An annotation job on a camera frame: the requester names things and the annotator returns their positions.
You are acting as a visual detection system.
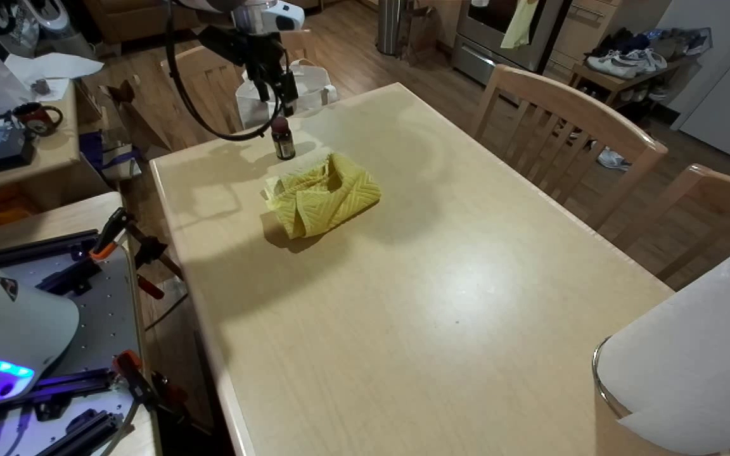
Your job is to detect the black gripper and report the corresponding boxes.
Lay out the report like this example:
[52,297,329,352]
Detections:
[237,31,301,123]

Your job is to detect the yellow folded cloth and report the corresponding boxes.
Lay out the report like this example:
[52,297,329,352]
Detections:
[260,150,383,244]

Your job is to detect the wooden chair beside robot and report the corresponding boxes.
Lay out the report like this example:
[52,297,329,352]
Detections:
[76,73,184,186]

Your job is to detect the stainless steel appliance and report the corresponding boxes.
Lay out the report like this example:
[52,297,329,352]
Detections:
[451,0,589,87]

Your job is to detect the black orange clamp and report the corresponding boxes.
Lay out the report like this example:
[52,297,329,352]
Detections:
[109,347,192,425]
[39,206,170,299]

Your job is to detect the white paper sheet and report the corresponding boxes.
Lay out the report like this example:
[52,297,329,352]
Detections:
[4,50,108,105]

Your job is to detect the wooden desk with clutter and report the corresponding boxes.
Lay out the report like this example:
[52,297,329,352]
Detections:
[0,85,86,202]

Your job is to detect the yellow hanging towel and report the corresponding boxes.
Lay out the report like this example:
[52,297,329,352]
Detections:
[499,0,544,50]

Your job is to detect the black headphones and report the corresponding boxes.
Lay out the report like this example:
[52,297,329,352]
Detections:
[13,101,67,139]

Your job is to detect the grey metal mounting plate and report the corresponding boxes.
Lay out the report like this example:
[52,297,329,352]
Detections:
[0,238,144,456]

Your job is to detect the wooden slat back chair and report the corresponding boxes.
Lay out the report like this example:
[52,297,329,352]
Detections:
[627,162,730,295]
[475,64,670,232]

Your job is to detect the light wood cabinet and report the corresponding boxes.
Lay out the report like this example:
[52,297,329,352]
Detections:
[546,0,630,85]

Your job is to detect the wooden shoe rack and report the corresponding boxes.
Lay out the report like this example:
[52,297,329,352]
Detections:
[566,62,665,110]

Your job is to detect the white grey floor sneakers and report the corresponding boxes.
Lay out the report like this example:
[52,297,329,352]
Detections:
[597,144,634,175]

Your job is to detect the white sneakers pair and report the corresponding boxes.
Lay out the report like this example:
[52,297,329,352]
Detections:
[587,47,670,85]

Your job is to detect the dark blue shoes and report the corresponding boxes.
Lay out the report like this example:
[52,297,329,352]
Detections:
[590,26,665,62]

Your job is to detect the white paper towel roll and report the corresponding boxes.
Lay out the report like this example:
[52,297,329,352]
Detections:
[590,232,730,456]

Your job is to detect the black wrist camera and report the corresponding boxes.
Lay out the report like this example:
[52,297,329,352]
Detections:
[198,26,253,72]

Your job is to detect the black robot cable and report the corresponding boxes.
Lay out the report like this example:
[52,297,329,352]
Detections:
[165,0,280,144]

